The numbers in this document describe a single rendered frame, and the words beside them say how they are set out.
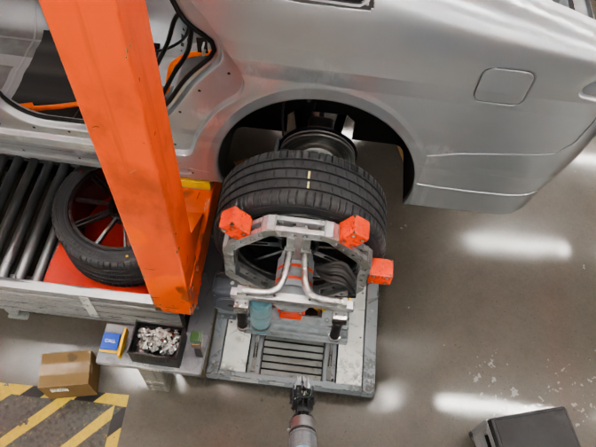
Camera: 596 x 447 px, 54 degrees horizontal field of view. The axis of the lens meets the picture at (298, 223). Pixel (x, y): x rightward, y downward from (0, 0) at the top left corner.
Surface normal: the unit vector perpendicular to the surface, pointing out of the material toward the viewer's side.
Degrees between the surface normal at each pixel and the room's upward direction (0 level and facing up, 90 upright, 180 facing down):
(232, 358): 0
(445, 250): 0
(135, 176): 90
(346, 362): 0
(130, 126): 90
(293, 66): 90
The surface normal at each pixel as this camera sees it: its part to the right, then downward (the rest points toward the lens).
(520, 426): 0.05, -0.53
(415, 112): -0.11, 0.84
